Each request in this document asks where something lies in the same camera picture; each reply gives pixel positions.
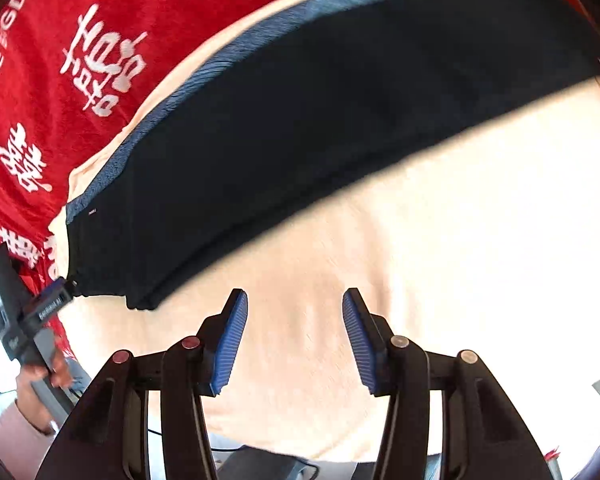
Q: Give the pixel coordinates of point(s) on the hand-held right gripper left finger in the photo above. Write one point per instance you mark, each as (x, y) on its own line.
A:
(228, 345)

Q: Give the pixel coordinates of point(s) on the cream blanket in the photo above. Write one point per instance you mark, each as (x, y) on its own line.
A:
(405, 285)

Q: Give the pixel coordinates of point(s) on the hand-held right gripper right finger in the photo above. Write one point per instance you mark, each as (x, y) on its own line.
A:
(361, 346)

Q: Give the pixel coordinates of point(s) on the dark navy pants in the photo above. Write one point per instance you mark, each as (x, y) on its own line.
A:
(300, 140)

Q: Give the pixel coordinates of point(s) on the person's left hand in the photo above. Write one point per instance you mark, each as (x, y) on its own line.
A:
(42, 385)

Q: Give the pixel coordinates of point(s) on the red printed blanket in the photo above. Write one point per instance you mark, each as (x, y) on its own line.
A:
(80, 85)

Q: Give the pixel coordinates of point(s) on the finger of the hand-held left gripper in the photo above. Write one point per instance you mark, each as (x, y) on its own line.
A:
(52, 300)

